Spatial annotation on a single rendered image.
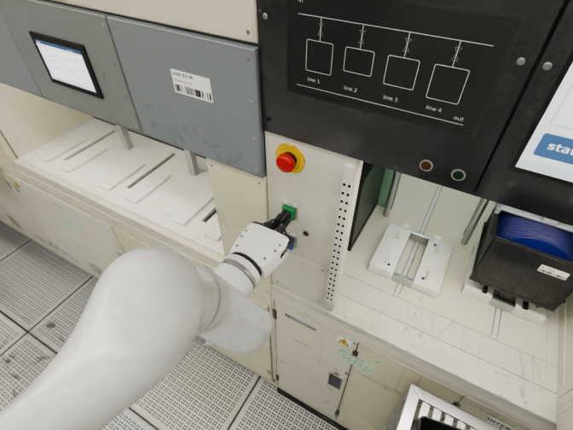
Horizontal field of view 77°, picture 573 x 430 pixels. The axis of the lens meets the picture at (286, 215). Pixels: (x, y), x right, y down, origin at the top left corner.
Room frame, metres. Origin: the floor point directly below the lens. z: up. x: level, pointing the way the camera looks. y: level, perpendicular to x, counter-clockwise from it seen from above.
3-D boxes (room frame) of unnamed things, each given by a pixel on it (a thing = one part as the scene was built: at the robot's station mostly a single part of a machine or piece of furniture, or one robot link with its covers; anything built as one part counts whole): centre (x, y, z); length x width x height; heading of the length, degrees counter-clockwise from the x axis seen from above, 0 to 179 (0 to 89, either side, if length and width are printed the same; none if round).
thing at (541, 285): (0.63, -0.66, 1.06); 0.24 x 0.20 x 0.32; 60
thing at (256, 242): (0.48, 0.06, 1.20); 0.11 x 0.10 x 0.07; 150
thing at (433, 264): (0.72, -0.40, 0.89); 0.22 x 0.21 x 0.04; 150
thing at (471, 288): (0.63, -0.66, 0.89); 0.22 x 0.21 x 0.04; 150
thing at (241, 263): (0.43, 0.09, 1.20); 0.09 x 0.03 x 0.08; 60
